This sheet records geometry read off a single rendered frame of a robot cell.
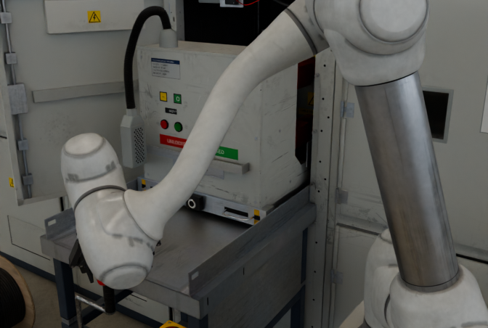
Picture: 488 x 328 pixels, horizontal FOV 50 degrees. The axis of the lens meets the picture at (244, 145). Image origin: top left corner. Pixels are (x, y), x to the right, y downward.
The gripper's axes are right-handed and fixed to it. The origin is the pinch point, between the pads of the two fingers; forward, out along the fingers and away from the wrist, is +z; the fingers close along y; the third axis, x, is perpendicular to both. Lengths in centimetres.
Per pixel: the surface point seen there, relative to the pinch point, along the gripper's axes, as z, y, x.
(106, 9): -9, -11, -99
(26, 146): 23, 25, -73
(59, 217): 25.1, 16.8, -39.8
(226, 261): 18.1, -27.2, -4.9
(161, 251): 24.2, -10.9, -17.6
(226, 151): 11, -37, -39
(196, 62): -9, -34, -59
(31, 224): 127, 50, -124
